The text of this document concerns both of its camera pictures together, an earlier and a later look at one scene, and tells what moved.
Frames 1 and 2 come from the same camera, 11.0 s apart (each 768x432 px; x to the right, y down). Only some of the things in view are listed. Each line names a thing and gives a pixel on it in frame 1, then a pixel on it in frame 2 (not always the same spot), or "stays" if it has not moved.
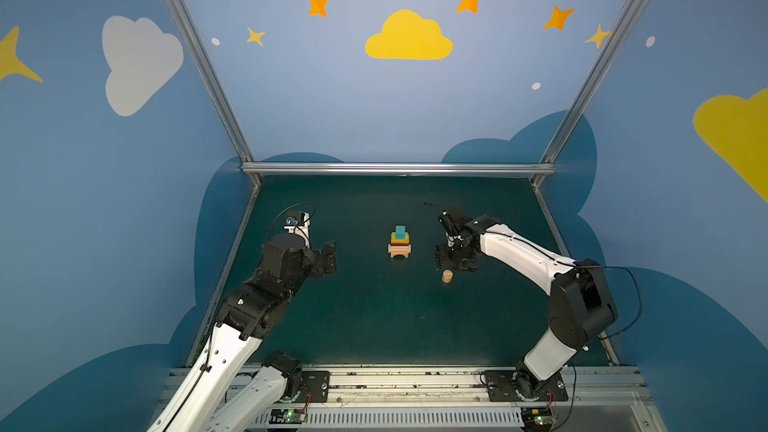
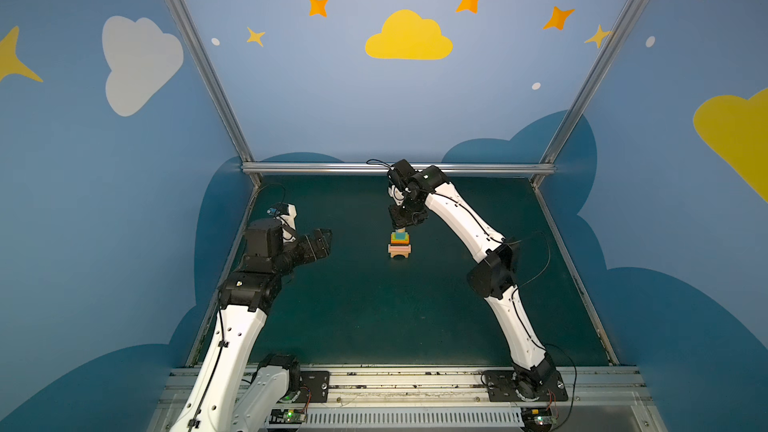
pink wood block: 399,248 stays
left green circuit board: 287,416 stays
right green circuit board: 538,419 stays
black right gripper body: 454,251 to 402,218
